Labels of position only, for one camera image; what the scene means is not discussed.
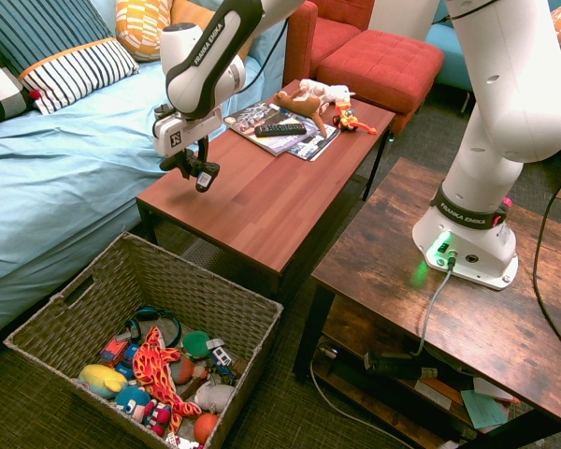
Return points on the brown plush toy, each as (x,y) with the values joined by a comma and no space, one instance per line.
(304,107)

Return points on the plain orange pillow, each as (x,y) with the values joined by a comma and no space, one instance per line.
(191,11)

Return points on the teal sofa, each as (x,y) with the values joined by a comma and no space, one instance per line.
(449,56)

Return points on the blue plush toy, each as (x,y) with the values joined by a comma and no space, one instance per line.
(132,401)

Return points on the grey wicker basket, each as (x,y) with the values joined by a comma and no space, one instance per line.
(168,280)

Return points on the small dark magazine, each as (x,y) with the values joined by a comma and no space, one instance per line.
(315,145)

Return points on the black teal headphones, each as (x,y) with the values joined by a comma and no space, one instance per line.
(156,314)

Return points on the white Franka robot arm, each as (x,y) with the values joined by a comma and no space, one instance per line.
(509,93)

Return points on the blue toy car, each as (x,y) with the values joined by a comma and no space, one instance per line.
(127,360)

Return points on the green plush toy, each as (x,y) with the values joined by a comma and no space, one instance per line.
(195,342)

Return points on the black remote control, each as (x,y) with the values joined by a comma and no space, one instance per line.
(280,129)

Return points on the black power brick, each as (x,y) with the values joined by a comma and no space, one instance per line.
(392,366)

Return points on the yellow white patterned pillow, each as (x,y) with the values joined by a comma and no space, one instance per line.
(142,28)

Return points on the red toy truck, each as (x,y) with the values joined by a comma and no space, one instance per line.
(113,351)

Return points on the dark blue striped pillow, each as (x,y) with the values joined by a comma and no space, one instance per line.
(42,28)

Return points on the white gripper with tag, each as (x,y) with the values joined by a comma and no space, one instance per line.
(182,133)

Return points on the white blue toy bus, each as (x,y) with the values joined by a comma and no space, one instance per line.
(220,355)

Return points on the orange flame plush toy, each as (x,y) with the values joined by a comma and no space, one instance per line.
(152,367)

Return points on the red tufted ottoman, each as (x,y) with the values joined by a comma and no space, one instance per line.
(383,63)

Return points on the yellow plush toy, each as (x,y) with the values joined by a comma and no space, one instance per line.
(100,379)

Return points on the grey plush toy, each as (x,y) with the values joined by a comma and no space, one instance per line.
(215,396)

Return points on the red blue plush figure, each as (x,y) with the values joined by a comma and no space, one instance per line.
(158,414)

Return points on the white plush toy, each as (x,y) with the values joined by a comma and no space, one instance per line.
(327,93)

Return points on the black gamepad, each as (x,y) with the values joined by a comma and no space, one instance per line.
(205,178)

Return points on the white striped pillow orange trim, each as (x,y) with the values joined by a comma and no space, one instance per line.
(79,72)

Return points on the red armchair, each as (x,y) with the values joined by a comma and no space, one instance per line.
(336,33)

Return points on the black white checked pillow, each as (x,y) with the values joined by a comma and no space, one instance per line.
(0,93)

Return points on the orange toy vehicle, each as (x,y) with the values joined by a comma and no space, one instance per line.
(347,119)

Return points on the rustic brown wooden table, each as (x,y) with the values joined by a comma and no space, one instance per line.
(378,262)

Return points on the reddish wooden coffee table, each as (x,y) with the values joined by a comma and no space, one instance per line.
(271,196)

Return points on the light blue sofa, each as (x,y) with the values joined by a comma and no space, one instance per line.
(84,159)

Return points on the brown orange plush ball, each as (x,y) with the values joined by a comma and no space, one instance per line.
(182,370)

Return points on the teal paper card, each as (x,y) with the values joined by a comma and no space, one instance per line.
(484,409)

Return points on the large magazine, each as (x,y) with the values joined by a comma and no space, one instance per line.
(252,117)

